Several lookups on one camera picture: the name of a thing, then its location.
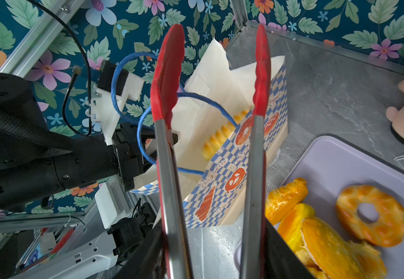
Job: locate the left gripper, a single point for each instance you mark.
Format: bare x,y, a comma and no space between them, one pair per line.
130,161

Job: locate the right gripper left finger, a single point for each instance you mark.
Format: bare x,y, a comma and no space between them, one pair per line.
148,260

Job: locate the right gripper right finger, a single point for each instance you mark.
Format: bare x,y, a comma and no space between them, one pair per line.
279,260

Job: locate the ridged long bread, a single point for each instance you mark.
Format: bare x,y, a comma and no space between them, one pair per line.
212,145
305,258

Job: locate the round orange bread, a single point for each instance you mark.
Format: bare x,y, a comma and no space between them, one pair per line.
329,250

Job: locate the ridged long bread top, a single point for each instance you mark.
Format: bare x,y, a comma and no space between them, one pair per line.
212,145

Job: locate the checkered paper bag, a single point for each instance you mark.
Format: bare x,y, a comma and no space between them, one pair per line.
214,191

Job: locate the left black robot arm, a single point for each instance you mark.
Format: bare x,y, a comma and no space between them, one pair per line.
36,163

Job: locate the yellow oval bread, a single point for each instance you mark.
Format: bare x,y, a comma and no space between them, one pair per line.
290,226

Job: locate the oval orange bread left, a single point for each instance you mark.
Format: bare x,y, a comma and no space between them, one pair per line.
282,200

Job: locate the square toast bread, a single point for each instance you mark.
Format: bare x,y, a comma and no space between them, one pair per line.
370,259

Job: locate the lavender tray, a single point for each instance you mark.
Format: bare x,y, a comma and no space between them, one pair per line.
329,165

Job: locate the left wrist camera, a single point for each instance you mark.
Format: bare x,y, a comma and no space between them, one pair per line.
103,105

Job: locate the ring donut bread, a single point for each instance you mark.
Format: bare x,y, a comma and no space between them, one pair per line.
371,215

